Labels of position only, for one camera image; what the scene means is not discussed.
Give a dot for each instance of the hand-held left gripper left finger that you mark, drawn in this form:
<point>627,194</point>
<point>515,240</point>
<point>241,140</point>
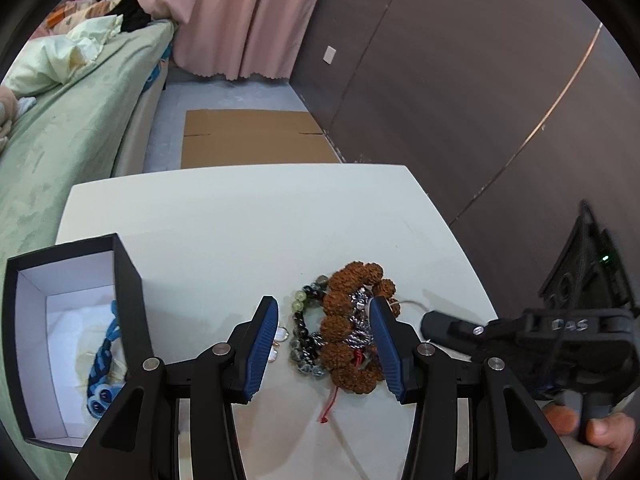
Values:
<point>257,355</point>

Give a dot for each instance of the black box with white inside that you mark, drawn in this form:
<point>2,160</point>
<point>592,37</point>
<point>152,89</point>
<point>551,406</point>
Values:
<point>131,300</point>

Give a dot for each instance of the peach plush blanket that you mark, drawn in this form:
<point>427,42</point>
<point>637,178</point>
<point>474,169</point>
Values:
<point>6,110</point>

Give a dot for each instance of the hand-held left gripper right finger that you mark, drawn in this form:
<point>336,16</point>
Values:
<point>387,355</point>

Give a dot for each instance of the pink curtain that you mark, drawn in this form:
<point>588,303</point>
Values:
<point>225,15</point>

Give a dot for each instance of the small pale earring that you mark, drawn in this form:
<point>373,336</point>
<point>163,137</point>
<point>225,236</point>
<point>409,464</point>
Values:
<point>272,355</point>

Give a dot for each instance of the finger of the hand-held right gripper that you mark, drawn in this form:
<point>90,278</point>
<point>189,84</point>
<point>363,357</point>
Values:
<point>450,330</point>

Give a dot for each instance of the patterned bedding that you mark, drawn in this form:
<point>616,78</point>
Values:
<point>85,7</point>

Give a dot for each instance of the thin silver hoop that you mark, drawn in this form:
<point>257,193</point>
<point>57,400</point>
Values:
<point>412,302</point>

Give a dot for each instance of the white wall socket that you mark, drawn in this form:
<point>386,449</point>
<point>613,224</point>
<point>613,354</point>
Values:
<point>330,55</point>

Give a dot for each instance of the cream quilt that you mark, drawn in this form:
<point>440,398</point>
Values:
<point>45,60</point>

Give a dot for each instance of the person's right hand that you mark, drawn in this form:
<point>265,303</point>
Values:
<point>607,432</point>

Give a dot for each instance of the flat cardboard sheet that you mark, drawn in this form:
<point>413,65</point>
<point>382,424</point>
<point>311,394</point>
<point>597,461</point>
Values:
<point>250,140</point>

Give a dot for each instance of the bed with green sheet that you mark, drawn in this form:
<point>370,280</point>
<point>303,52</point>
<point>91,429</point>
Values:
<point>60,160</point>

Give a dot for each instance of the black clothes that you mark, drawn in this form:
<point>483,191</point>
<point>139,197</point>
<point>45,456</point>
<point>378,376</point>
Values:
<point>132,10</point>

